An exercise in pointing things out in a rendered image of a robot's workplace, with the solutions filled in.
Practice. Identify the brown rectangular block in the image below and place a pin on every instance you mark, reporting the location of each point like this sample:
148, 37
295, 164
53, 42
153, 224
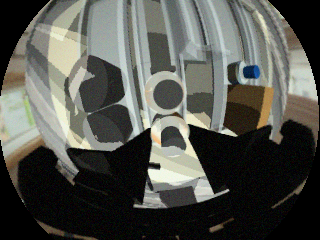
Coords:
248, 107

